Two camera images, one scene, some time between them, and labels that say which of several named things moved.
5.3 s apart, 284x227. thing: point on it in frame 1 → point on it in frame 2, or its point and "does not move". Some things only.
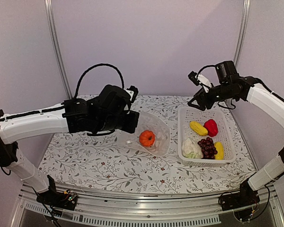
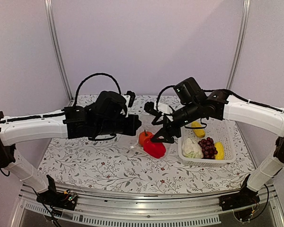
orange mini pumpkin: [147, 138] does not move
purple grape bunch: [208, 150] does not move
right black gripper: [200, 95] → [167, 133]
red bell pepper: [211, 126] → [156, 150]
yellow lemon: [219, 147] does not move
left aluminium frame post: [49, 12] does not move
